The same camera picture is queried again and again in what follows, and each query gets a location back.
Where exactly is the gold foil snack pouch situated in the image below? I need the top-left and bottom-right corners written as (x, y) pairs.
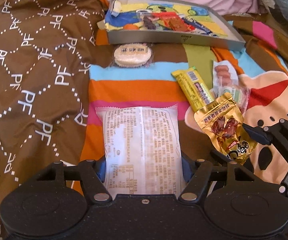
top-left (194, 92), bottom-right (257, 165)

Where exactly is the clear green-label cookie pack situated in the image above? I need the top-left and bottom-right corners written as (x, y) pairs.
top-left (218, 84), bottom-right (250, 115)

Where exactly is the white bread snack package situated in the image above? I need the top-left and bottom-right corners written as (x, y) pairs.
top-left (96, 106), bottom-right (186, 198)

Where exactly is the yellow cracker bar package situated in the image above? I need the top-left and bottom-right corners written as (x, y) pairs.
top-left (171, 67), bottom-right (214, 113)

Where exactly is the white sausage snack packet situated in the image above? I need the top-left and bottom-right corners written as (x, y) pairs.
top-left (213, 60), bottom-right (239, 91)

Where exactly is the blue striped snack stick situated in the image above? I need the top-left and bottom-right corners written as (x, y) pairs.
top-left (181, 16), bottom-right (214, 35)

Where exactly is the grey metal tray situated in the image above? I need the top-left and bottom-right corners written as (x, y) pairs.
top-left (104, 0), bottom-right (245, 50)

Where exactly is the brown PF patterned blanket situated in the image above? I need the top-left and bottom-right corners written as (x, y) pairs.
top-left (0, 0), bottom-right (107, 239)

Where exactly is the round rice cracker pack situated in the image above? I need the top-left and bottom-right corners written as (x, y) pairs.
top-left (114, 43), bottom-right (152, 68)

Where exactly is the red spicy snack packet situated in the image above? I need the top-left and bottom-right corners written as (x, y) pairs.
top-left (152, 12), bottom-right (195, 32)

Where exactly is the dark brown snack piece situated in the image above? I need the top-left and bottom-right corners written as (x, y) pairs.
top-left (143, 16), bottom-right (156, 30)

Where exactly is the small orange round snack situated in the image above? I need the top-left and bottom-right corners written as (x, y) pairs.
top-left (123, 24), bottom-right (140, 30)

